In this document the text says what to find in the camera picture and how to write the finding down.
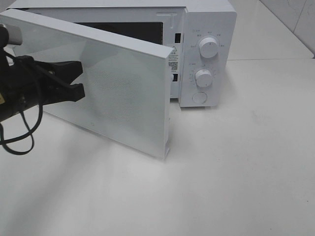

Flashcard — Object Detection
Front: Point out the white lower timer knob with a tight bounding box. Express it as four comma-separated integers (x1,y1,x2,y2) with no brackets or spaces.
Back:
195,69,213,88

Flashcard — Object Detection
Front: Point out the white warning label sticker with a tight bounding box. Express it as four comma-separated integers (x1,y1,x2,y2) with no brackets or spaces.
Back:
167,44,182,73

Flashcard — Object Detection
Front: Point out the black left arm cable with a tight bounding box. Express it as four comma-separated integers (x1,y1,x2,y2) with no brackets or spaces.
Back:
0,50,44,155

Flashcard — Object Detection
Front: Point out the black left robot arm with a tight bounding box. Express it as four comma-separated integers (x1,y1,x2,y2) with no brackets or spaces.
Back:
0,25,85,121

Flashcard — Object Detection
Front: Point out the white upper power knob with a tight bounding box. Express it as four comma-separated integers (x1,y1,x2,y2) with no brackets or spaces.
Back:
198,35,219,59

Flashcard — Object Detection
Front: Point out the white microwave door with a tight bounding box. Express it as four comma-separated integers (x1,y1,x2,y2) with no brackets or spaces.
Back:
0,9,172,159

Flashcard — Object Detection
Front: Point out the white round door button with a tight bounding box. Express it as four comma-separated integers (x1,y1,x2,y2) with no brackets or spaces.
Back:
192,92,207,104

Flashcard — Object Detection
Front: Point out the white microwave oven body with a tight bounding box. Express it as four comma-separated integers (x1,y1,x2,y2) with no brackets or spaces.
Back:
4,0,237,107

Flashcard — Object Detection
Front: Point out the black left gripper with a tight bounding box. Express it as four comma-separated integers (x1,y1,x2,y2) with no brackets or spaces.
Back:
0,55,85,121

